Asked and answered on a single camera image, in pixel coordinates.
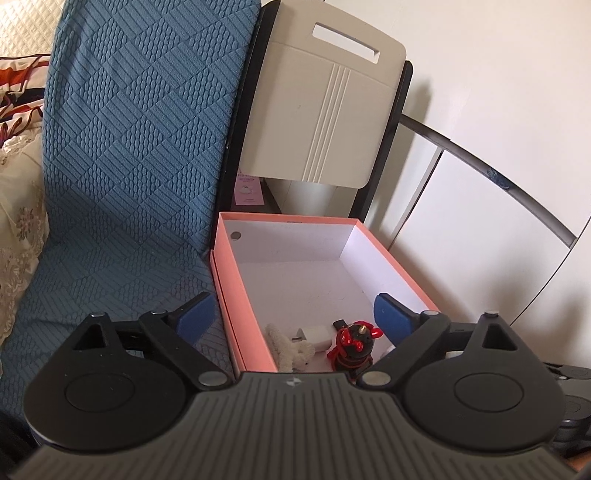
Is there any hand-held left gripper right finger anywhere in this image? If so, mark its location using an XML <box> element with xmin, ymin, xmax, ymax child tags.
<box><xmin>361</xmin><ymin>292</ymin><xmax>525</xmax><ymax>389</ymax></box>

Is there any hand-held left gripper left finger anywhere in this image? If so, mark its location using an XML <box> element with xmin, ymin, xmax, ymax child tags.
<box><xmin>69</xmin><ymin>292</ymin><xmax>230</xmax><ymax>389</ymax></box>

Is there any red black figurine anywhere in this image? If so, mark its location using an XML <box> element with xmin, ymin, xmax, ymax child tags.
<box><xmin>327</xmin><ymin>322</ymin><xmax>385</xmax><ymax>374</ymax></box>

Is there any large white charger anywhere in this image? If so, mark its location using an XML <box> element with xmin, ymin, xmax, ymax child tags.
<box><xmin>291</xmin><ymin>325</ymin><xmax>334</xmax><ymax>354</ymax></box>

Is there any white coral-shaped toy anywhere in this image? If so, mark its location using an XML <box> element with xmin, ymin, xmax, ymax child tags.
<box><xmin>265</xmin><ymin>323</ymin><xmax>315</xmax><ymax>371</ymax></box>

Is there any pink cardboard box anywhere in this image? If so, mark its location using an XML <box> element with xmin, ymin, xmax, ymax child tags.
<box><xmin>210</xmin><ymin>211</ymin><xmax>441</xmax><ymax>374</ymax></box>

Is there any beige folding chair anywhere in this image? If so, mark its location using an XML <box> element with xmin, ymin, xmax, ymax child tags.
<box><xmin>217</xmin><ymin>0</ymin><xmax>414</xmax><ymax>222</ymax></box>

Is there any blue textured seat cover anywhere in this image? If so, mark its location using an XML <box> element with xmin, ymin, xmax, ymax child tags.
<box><xmin>0</xmin><ymin>0</ymin><xmax>262</xmax><ymax>416</ymax></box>

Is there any floral cream quilt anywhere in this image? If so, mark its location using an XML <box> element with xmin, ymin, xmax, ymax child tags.
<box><xmin>0</xmin><ymin>134</ymin><xmax>51</xmax><ymax>344</ymax></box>

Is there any cream plastic folding board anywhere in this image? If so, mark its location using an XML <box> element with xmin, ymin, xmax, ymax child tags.
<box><xmin>240</xmin><ymin>0</ymin><xmax>407</xmax><ymax>189</ymax></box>

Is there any red striped blanket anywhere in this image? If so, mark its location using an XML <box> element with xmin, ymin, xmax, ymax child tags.
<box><xmin>0</xmin><ymin>54</ymin><xmax>51</xmax><ymax>148</ymax></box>

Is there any cream quilted cloth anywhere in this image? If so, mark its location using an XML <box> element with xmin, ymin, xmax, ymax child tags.
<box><xmin>0</xmin><ymin>0</ymin><xmax>63</xmax><ymax>58</ymax></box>

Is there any grey metal rail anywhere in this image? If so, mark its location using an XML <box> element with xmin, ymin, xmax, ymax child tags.
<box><xmin>398</xmin><ymin>114</ymin><xmax>576</xmax><ymax>247</ymax></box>

